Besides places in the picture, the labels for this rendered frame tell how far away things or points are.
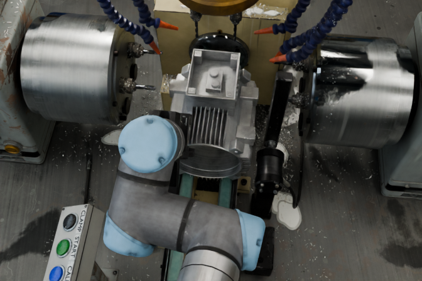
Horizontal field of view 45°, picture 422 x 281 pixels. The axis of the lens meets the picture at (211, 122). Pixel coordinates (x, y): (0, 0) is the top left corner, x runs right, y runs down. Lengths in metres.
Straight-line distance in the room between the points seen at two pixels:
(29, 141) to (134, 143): 0.66
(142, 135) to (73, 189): 0.69
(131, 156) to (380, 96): 0.58
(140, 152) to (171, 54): 0.63
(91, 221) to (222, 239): 0.39
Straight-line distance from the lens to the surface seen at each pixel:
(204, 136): 1.03
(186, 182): 1.18
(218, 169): 1.16
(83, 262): 0.99
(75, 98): 1.12
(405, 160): 1.21
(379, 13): 1.71
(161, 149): 0.67
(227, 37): 1.19
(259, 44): 1.21
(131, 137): 0.68
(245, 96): 1.10
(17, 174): 1.40
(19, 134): 1.29
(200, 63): 1.09
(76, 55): 1.10
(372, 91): 1.07
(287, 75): 0.93
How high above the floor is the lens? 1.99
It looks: 59 degrees down
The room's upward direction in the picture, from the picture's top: straight up
